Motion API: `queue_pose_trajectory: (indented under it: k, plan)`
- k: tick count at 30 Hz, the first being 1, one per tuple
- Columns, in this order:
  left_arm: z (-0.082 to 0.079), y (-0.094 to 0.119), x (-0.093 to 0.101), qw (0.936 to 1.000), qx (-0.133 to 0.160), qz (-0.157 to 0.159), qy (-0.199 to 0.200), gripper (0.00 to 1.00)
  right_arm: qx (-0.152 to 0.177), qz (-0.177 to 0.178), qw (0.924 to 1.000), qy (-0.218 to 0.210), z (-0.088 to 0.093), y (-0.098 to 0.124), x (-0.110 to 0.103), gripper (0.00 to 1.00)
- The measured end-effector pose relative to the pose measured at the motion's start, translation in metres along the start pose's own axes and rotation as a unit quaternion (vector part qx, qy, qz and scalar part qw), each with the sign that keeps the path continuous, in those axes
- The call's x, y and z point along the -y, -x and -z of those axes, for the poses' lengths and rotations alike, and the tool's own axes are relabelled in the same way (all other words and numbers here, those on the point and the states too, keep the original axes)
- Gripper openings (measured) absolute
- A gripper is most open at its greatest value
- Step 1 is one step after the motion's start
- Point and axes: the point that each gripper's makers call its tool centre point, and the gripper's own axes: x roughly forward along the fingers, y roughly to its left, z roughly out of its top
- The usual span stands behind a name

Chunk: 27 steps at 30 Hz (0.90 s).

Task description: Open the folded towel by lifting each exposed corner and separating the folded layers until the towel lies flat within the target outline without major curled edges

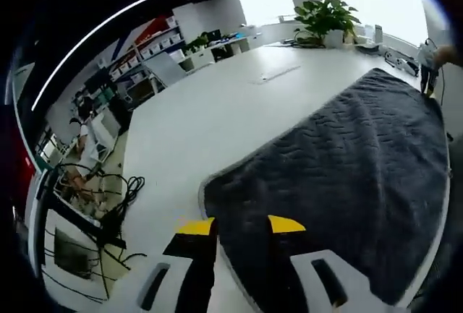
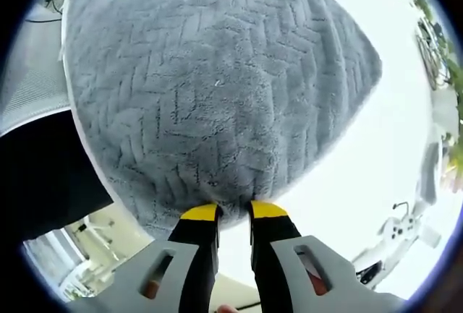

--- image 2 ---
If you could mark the green potted plant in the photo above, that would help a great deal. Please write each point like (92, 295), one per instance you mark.
(450, 67)

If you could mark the grey mesh office chair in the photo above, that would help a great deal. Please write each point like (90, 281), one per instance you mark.
(32, 85)

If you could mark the white game controller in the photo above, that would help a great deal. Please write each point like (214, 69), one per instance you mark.
(396, 230)

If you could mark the person's right hand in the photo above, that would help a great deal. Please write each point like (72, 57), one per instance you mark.
(227, 309)

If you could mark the grey towel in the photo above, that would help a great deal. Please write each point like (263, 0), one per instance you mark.
(217, 85)

